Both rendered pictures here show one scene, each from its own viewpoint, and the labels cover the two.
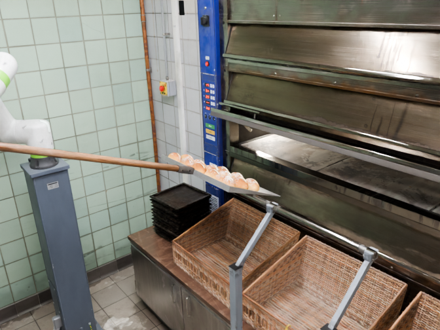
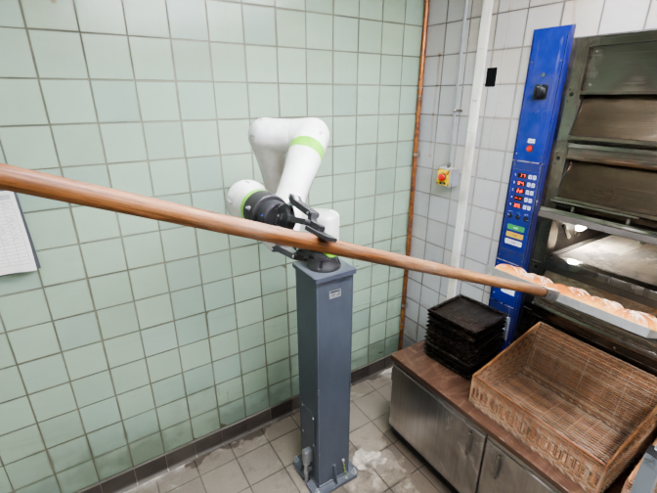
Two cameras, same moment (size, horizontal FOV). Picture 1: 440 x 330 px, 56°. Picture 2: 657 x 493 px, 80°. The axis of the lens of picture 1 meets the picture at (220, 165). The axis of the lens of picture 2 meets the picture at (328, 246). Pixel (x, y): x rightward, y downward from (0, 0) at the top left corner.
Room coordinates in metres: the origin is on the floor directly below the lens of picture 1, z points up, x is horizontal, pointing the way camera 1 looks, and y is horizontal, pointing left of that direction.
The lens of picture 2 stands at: (0.55, 0.78, 1.89)
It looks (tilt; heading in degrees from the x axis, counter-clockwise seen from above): 21 degrees down; 6
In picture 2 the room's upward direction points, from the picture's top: straight up
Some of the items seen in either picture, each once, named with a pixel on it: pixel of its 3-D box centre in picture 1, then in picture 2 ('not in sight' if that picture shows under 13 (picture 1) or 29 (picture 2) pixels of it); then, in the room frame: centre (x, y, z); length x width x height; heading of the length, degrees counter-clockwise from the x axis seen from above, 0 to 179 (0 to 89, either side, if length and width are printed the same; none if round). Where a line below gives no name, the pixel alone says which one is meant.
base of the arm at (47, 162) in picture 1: (40, 156); (317, 254); (2.14, 0.99, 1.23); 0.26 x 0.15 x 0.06; 38
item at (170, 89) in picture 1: (167, 87); (447, 176); (2.81, 0.34, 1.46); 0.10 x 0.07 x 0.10; 39
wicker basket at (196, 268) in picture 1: (234, 247); (563, 394); (1.96, -0.06, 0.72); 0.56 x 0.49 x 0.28; 38
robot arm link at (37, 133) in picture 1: (36, 137); (321, 231); (2.09, 0.97, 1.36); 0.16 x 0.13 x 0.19; 84
